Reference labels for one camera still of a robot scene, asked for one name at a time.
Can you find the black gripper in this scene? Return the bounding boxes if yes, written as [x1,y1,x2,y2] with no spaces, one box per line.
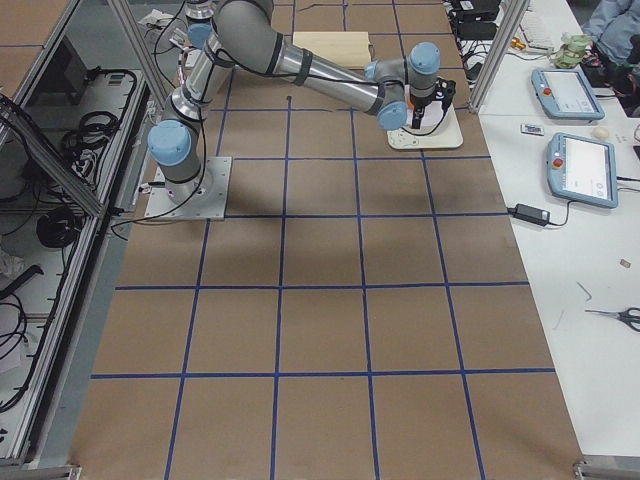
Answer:
[410,93,434,130]

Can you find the white round plate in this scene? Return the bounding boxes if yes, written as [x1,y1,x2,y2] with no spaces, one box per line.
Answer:
[405,86,447,131]

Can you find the cream bear tray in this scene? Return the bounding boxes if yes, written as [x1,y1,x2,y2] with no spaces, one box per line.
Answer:
[387,106,463,150]

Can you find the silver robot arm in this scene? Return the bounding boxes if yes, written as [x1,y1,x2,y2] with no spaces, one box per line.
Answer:
[147,1,444,205]

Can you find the wooden cutting board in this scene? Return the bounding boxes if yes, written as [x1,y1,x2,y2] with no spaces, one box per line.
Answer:
[292,31,372,70]

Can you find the small white card box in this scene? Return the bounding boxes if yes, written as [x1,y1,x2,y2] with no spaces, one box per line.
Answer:
[520,123,545,136]

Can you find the white keyboard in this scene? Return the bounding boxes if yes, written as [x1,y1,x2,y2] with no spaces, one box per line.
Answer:
[519,6,554,54]

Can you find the far blue teach pendant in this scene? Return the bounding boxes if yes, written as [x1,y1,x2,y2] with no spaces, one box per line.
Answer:
[530,68,605,121]

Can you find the blue teach pendant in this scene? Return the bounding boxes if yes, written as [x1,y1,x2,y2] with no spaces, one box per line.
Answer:
[546,132,619,209]
[530,68,605,121]

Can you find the black power adapter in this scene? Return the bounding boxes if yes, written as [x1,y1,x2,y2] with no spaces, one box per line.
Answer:
[507,203,550,227]

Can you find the green white tape rolls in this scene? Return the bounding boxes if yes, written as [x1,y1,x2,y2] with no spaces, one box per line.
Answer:
[552,32,592,69]

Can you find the near blue teach pendant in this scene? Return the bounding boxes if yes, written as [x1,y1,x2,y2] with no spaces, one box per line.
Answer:
[546,132,619,209]

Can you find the beige egg shaped object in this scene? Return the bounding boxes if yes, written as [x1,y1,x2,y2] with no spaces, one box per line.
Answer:
[592,126,610,141]

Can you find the black scissors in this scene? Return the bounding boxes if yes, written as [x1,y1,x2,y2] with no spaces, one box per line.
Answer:
[586,307,640,332]

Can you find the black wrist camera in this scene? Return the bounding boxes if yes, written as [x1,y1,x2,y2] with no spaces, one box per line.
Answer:
[435,78,456,111]

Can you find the aluminium frame post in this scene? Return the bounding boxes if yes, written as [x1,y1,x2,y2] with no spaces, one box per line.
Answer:
[469,0,530,114]

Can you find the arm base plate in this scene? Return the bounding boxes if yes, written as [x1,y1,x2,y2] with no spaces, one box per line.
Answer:
[144,156,232,221]

